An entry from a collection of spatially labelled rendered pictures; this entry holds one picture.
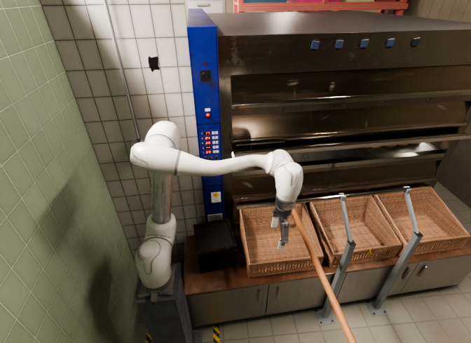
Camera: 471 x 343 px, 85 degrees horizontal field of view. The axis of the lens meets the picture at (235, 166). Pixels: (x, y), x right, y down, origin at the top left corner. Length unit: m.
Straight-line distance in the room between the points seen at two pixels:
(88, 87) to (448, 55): 2.24
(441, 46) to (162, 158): 1.86
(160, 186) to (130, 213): 0.95
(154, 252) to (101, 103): 0.92
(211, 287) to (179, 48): 1.56
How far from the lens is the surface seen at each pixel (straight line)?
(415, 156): 2.58
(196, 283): 2.03
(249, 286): 2.01
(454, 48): 2.28
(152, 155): 0.99
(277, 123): 1.80
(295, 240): 2.27
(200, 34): 1.53
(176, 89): 1.63
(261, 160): 1.17
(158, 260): 1.36
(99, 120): 1.78
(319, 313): 2.64
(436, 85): 2.30
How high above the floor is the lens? 2.30
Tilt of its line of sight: 34 degrees down
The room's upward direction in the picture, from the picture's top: straight up
